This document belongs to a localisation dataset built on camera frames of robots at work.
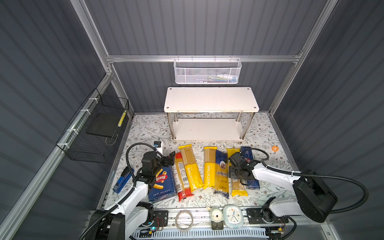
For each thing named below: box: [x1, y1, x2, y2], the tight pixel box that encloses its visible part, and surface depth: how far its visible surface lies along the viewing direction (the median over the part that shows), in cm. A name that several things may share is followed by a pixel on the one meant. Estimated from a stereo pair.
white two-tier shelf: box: [163, 87, 260, 141], surface depth 90 cm
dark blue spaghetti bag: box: [214, 149, 230, 199], surface depth 86 cm
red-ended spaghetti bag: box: [173, 152, 195, 202], surface depth 86 cm
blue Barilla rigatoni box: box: [148, 166, 176, 202], surface depth 80 cm
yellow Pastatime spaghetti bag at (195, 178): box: [178, 144, 205, 192], surface depth 91 cm
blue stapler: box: [112, 166, 135, 194], surface depth 84 cm
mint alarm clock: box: [223, 204, 244, 229], surface depth 74 cm
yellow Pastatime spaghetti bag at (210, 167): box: [203, 146, 217, 190], surface depth 90 cm
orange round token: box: [271, 145, 279, 153], surface depth 101 cm
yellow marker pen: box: [117, 110, 127, 127], surface depth 82 cm
